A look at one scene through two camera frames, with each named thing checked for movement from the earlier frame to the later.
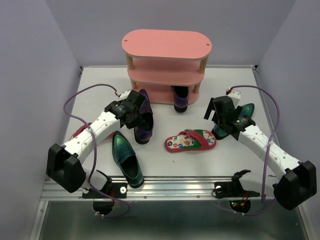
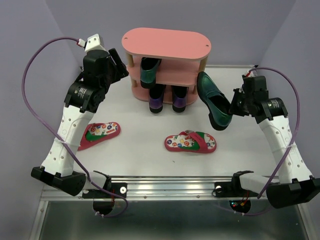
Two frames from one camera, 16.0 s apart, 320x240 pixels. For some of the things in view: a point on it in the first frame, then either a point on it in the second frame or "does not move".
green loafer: [126, 158] to [148, 67]
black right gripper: [210, 107] to [233, 110]
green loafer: [217, 132] to [217, 103]
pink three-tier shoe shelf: [159, 59] does not move
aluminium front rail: [171, 188] does not move
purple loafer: [181, 98] does not move
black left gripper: [137, 122] to [120, 70]
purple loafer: [143, 133] to [156, 98]
